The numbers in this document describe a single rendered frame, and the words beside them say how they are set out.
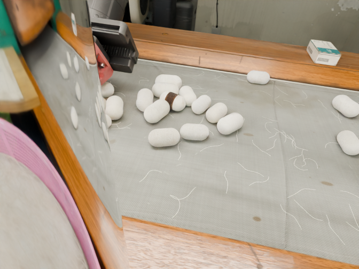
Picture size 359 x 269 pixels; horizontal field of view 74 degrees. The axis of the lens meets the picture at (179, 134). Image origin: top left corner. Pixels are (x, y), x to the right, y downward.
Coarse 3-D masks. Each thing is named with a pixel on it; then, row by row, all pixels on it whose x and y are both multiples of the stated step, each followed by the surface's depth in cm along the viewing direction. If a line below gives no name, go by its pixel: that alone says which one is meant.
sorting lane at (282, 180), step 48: (240, 96) 35; (288, 96) 36; (336, 96) 37; (144, 144) 25; (192, 144) 26; (240, 144) 27; (288, 144) 27; (336, 144) 28; (144, 192) 21; (192, 192) 21; (240, 192) 22; (288, 192) 22; (336, 192) 22; (288, 240) 18; (336, 240) 19
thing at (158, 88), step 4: (156, 84) 31; (160, 84) 31; (164, 84) 31; (168, 84) 31; (172, 84) 32; (152, 88) 32; (156, 88) 31; (160, 88) 31; (164, 88) 31; (168, 88) 31; (172, 88) 31; (176, 88) 32; (156, 92) 31; (160, 92) 31; (176, 92) 32; (156, 96) 32
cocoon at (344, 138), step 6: (342, 132) 27; (348, 132) 27; (342, 138) 27; (348, 138) 26; (354, 138) 26; (342, 144) 26; (348, 144) 26; (354, 144) 25; (342, 150) 27; (348, 150) 26; (354, 150) 25
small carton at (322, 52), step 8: (312, 40) 42; (312, 48) 41; (320, 48) 39; (328, 48) 40; (312, 56) 41; (320, 56) 39; (328, 56) 38; (336, 56) 38; (328, 64) 39; (336, 64) 39
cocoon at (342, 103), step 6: (342, 96) 32; (336, 102) 33; (342, 102) 32; (348, 102) 31; (354, 102) 31; (336, 108) 33; (342, 108) 32; (348, 108) 31; (354, 108) 31; (348, 114) 31; (354, 114) 31
